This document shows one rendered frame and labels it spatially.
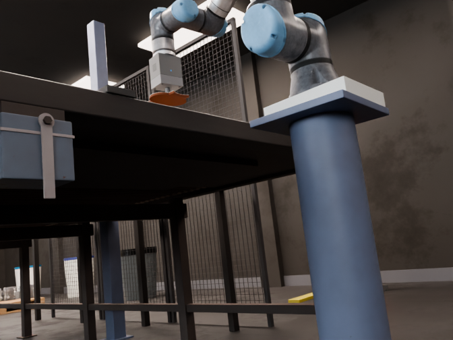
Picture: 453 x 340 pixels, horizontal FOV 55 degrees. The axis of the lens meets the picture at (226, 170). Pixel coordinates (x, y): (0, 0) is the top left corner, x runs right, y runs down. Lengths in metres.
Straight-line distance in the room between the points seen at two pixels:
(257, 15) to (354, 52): 4.17
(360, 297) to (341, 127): 0.40
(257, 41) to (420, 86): 3.85
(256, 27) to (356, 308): 0.70
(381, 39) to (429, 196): 1.74
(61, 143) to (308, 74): 0.63
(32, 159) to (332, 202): 0.66
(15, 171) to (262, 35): 0.63
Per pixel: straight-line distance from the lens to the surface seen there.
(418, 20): 5.08
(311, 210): 1.10
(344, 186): 1.09
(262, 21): 1.11
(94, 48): 3.65
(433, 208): 4.71
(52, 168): 0.87
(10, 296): 7.35
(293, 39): 1.13
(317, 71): 1.17
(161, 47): 1.49
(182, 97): 1.44
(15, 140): 0.86
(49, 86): 0.94
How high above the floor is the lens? 0.55
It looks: 10 degrees up
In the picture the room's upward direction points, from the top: 7 degrees counter-clockwise
